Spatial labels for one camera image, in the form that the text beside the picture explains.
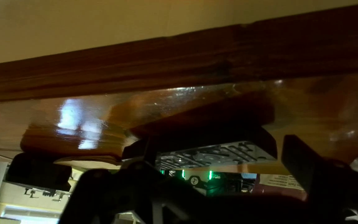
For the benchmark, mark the wooden bar counter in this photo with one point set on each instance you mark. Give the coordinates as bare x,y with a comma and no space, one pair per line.
187,63

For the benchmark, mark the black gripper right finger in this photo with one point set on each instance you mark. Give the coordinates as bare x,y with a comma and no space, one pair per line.
311,172

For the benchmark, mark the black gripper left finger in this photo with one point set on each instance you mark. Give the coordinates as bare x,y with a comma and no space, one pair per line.
152,151

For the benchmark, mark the black remote control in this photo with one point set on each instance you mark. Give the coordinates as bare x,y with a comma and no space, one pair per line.
212,154

